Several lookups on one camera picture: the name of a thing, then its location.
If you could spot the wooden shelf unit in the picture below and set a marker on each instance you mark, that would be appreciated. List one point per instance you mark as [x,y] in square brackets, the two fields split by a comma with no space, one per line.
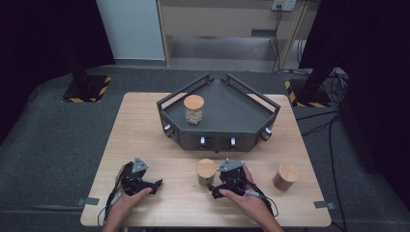
[225,19]

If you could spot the person's right hand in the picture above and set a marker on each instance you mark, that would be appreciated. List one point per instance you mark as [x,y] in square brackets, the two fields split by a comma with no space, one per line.
[248,206]

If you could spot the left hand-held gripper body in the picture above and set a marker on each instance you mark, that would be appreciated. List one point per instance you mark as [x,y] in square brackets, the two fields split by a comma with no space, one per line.
[133,180]

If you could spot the dark curtain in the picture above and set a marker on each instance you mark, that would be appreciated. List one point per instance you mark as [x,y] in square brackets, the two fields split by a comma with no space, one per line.
[374,80]
[38,38]

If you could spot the black corner shelf rack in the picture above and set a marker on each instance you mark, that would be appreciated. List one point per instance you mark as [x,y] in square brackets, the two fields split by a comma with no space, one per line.
[225,112]

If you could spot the grey tape strip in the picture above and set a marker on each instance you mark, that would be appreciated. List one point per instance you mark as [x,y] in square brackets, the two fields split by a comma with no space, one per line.
[88,201]
[324,204]

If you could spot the white wall socket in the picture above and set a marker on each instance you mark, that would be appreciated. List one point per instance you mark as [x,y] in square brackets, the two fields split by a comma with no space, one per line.
[283,4]

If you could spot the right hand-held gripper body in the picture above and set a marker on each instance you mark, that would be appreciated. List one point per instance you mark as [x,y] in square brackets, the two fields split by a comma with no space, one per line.
[232,180]

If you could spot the glass jar of red beans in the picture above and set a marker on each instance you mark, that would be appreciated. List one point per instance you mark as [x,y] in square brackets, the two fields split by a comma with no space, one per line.
[286,176]

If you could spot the person's left hand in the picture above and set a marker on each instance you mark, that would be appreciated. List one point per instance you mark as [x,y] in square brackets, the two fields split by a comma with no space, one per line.
[125,204]

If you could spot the glass jar of pale beans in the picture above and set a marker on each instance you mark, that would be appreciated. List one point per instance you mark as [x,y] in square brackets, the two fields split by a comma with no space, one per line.
[193,109]

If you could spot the glass jar of green beans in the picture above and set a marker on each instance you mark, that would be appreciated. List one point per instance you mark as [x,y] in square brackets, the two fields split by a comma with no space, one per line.
[206,170]

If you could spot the black stand with striped base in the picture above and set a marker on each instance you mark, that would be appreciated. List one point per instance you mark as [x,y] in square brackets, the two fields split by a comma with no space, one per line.
[85,88]
[309,93]

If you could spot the white panel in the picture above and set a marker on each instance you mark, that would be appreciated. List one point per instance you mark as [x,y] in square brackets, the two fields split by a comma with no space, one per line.
[130,29]

